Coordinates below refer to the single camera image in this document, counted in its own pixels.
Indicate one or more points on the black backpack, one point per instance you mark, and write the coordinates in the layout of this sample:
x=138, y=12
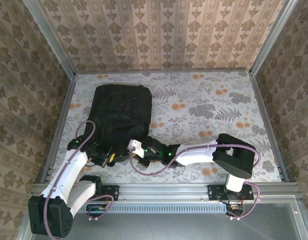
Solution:
x=121, y=112

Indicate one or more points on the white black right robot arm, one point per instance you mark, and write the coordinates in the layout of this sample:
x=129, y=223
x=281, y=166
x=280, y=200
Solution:
x=201, y=155

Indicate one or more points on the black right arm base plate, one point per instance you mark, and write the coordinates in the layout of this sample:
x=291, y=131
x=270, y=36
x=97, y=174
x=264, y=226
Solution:
x=213, y=192

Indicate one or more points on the steel sheet panel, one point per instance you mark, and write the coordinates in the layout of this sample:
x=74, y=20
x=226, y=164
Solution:
x=156, y=227

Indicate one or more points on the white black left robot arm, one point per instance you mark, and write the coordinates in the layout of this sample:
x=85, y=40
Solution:
x=68, y=180

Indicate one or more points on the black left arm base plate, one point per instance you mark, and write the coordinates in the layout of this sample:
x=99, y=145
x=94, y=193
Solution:
x=112, y=192

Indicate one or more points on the aluminium corner post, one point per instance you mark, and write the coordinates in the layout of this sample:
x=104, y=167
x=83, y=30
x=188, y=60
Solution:
x=272, y=37
x=52, y=37

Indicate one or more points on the thin aluminium wall rail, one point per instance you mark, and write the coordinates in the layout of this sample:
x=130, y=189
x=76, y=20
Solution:
x=219, y=71

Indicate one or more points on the floral table cover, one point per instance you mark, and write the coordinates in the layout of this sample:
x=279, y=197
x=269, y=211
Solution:
x=133, y=175

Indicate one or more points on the aluminium side rail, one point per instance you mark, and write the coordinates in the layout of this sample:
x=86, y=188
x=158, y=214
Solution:
x=66, y=100
x=264, y=112

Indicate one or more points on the aluminium frame rail with mounts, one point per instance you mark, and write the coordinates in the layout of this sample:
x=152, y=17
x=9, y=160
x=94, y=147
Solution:
x=163, y=191

